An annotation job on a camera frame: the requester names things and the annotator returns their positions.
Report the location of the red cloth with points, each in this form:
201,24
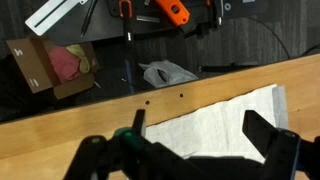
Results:
65,65

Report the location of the black pen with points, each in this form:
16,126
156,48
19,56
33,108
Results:
87,18

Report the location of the silver washer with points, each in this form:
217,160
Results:
227,6

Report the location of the brown cardboard box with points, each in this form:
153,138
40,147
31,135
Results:
30,66

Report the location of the white plastic bag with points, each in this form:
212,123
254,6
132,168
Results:
173,73

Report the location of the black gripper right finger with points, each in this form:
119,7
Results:
283,153

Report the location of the silver metal bar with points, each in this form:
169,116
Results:
148,19

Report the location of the black tool board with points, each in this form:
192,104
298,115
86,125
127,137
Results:
110,28

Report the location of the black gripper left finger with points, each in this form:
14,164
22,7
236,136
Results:
100,156

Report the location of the orange level tool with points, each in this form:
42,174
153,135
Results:
173,11

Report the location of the white metal bracket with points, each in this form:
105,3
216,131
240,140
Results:
50,15

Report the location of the yellow cloth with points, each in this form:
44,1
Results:
80,55

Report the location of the white cloth towel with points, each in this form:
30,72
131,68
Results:
216,126

